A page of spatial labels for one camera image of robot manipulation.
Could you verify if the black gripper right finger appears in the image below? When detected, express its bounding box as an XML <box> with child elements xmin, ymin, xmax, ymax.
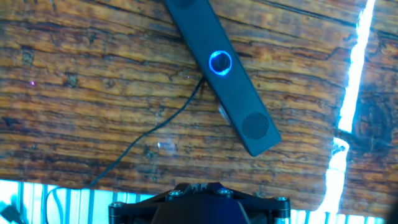
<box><xmin>200</xmin><ymin>182</ymin><xmax>292</xmax><ymax>224</ymax></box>

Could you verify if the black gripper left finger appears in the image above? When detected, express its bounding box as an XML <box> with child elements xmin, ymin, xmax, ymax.
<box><xmin>108</xmin><ymin>182</ymin><xmax>201</xmax><ymax>224</ymax></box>

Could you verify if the black bar speaker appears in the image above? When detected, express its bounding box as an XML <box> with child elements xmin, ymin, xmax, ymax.
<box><xmin>164</xmin><ymin>0</ymin><xmax>282</xmax><ymax>157</ymax></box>

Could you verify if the wood grain table mat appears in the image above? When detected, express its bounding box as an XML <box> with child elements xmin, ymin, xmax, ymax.
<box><xmin>0</xmin><ymin>0</ymin><xmax>398</xmax><ymax>218</ymax></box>

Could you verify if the thin black speaker cable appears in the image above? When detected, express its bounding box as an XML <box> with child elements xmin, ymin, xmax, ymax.
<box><xmin>44</xmin><ymin>76</ymin><xmax>206</xmax><ymax>224</ymax></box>

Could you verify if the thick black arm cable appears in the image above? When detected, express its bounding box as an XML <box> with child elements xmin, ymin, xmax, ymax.
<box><xmin>385</xmin><ymin>202</ymin><xmax>398</xmax><ymax>224</ymax></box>

